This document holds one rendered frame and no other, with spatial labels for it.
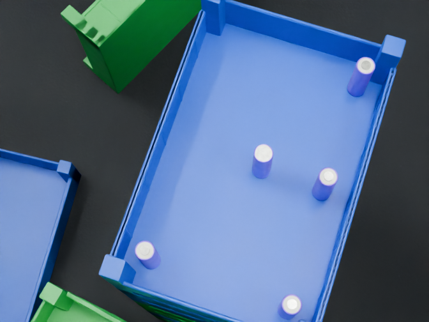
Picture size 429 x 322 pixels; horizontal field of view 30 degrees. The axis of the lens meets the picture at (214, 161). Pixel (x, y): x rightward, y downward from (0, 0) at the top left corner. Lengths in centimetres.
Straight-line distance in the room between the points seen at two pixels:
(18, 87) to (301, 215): 72
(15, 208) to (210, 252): 60
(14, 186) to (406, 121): 65
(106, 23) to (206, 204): 46
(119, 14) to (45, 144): 28
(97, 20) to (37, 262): 40
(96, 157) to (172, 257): 56
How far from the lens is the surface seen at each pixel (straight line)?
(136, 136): 133
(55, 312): 97
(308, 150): 81
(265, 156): 74
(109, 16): 119
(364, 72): 78
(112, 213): 130
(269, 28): 84
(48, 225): 132
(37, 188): 133
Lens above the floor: 127
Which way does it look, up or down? 75 degrees down
